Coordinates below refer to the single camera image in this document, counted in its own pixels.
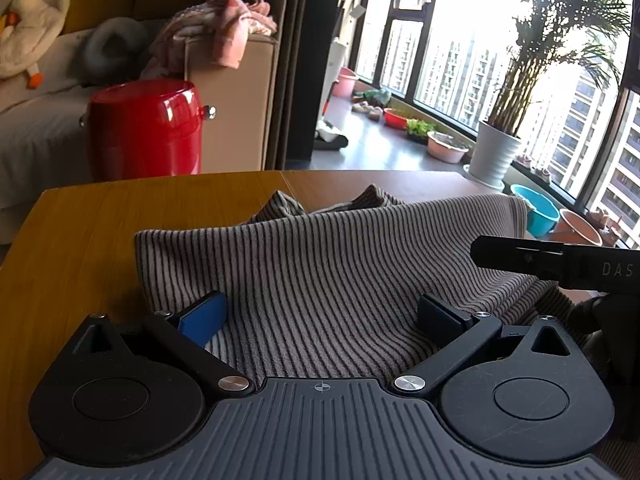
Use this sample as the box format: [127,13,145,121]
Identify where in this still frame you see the teal plastic basin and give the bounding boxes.
[511,184,560,237]

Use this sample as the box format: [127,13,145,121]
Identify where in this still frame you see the red bowl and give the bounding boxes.
[384,108,407,130]

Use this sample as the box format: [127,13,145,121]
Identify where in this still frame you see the tall green potted plant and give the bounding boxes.
[486,0,631,136]

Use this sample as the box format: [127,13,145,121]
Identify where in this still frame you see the grey neck pillow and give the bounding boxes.
[81,18,148,79]

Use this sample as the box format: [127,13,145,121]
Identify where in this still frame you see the beige cardboard box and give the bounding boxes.
[184,35,278,174]

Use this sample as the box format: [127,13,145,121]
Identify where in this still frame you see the grey sofa bed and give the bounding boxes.
[1,29,103,245]

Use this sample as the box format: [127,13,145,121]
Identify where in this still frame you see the green leafy vegetables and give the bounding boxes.
[406,118,436,143]

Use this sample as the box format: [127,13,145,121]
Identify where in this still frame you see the red round stool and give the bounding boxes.
[79,78,217,182]

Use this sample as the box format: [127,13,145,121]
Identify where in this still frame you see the pink plastic bucket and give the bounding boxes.
[548,208,602,247]

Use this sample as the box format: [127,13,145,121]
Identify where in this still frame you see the pink fluffy slippers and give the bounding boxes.
[352,101,384,122]

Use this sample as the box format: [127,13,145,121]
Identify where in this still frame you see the grey striped knit garment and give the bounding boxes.
[134,185,572,382]

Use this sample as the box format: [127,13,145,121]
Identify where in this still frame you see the pink clothes pile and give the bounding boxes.
[140,0,278,79]

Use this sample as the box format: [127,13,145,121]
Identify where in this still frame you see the white goose plush toy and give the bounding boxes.
[1,0,70,89]

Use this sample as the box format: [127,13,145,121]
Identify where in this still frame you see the pink basin far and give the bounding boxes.
[332,66,358,99]

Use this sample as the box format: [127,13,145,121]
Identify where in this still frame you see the pink bowl planter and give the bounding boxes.
[427,131,469,164]

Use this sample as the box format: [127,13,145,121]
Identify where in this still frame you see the white ribbed plant pot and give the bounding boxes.
[468,122,522,191]

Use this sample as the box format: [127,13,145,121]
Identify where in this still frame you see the white vacuum cleaner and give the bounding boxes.
[314,0,366,151]

